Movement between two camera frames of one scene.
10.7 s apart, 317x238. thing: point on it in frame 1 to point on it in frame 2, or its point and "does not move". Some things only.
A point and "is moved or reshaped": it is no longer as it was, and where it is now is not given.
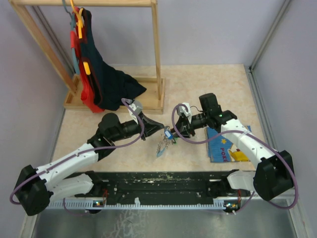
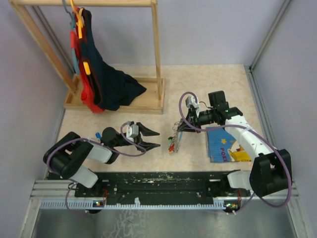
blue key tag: [169, 135] is moved or reshaped
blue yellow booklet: [221, 149] does not move
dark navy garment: [111, 85] does not move
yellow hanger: [79, 25] does not move
